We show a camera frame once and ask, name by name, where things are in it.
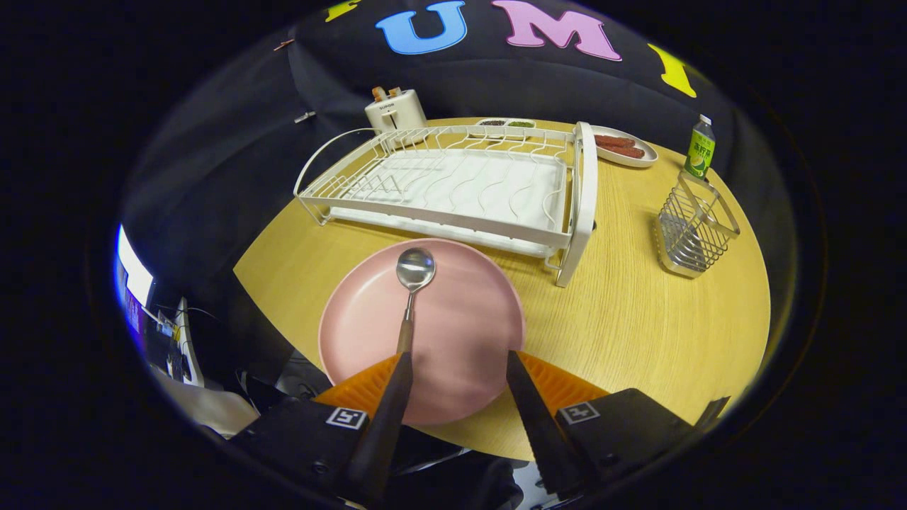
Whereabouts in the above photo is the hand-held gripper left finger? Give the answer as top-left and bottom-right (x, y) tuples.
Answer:
(230, 352), (414, 505)

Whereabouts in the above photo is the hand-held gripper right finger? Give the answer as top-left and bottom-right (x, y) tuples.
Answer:
(505, 349), (699, 500)

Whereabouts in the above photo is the pink plate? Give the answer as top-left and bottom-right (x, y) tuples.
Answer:
(318, 238), (526, 426)

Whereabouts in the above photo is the metal spoon with wooden handle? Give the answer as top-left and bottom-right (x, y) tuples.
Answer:
(395, 247), (437, 355)

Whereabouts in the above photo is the white wire dish rack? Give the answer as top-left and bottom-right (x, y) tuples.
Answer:
(293, 122), (599, 288)

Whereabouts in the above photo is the silver wire basket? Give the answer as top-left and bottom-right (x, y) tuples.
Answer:
(655, 170), (741, 278)

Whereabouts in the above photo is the white oval plate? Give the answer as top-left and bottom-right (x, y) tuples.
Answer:
(592, 125), (659, 169)

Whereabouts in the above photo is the bright screen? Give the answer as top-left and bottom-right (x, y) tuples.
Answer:
(115, 225), (154, 307)

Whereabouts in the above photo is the white toaster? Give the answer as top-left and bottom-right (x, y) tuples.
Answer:
(364, 87), (428, 134)

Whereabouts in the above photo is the black backdrop cloth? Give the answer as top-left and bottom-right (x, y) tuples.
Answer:
(120, 0), (780, 319)

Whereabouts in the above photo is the green label drink bottle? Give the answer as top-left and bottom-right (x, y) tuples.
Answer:
(684, 115), (716, 179)

